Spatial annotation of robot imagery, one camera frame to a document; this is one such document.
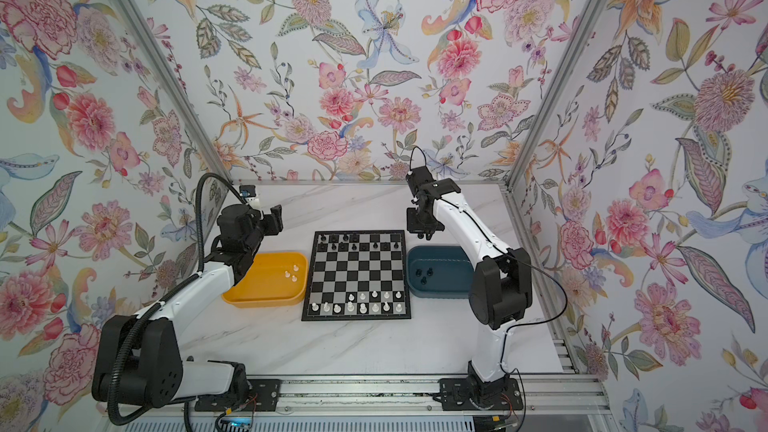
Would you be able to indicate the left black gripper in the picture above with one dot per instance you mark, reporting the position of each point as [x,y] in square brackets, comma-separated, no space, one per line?
[273,221]

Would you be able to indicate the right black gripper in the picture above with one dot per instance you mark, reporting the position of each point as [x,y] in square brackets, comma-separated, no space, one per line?
[412,226]

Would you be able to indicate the black white chess board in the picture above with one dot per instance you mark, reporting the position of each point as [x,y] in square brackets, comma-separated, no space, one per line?
[357,272]

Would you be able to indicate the black chess pieces on board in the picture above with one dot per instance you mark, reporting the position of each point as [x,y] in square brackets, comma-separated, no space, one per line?
[366,241]

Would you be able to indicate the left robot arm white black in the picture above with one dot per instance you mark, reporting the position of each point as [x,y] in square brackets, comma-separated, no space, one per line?
[139,361]

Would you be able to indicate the dark teal plastic tray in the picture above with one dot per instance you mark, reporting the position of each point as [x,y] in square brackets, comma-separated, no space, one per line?
[453,272]

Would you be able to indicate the white chess pieces on board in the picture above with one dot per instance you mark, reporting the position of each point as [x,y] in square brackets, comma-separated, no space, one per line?
[357,304]

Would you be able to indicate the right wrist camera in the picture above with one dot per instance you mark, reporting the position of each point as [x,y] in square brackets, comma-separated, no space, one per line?
[418,177]

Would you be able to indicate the left aluminium corner post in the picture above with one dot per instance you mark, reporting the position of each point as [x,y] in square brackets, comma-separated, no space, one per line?
[136,24]

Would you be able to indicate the right aluminium corner post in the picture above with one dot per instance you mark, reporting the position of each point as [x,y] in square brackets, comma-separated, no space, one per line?
[561,78]

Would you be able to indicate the black chess pieces in tray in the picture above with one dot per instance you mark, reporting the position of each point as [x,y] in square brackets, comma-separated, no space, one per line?
[424,275]

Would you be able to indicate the yellow plastic tray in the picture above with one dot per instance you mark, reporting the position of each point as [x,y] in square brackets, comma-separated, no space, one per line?
[265,284]

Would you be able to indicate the white chess pieces in tray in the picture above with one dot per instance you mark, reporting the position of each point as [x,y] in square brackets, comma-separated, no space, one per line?
[292,273]

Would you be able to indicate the aluminium corner post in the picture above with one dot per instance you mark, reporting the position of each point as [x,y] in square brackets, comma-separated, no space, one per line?
[561,78]
[136,24]

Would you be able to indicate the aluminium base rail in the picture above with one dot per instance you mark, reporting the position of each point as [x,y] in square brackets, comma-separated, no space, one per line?
[401,395]

